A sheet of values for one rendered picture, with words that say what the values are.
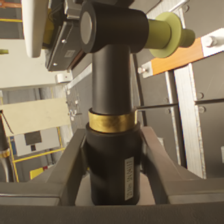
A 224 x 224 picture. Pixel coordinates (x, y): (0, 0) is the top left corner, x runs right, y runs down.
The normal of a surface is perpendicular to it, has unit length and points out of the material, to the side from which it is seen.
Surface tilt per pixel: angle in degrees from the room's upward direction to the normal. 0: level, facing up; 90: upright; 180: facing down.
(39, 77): 90
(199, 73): 0
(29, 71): 90
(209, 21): 0
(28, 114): 90
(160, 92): 0
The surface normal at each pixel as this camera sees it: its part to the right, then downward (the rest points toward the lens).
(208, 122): -0.87, 0.16
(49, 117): 0.47, -0.04
